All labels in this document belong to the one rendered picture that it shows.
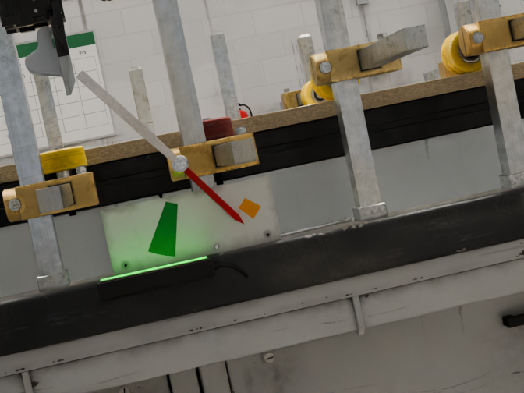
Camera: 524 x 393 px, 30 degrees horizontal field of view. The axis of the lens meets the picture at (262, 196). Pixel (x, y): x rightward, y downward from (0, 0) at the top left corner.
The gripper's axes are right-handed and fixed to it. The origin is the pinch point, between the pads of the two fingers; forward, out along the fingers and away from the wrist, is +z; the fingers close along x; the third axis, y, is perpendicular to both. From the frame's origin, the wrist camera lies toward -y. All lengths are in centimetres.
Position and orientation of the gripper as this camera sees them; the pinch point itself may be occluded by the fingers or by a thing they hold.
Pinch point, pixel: (72, 84)
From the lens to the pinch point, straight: 134.2
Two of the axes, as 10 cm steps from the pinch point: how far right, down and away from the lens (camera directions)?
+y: -9.7, 2.1, -1.6
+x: 1.6, 0.2, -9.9
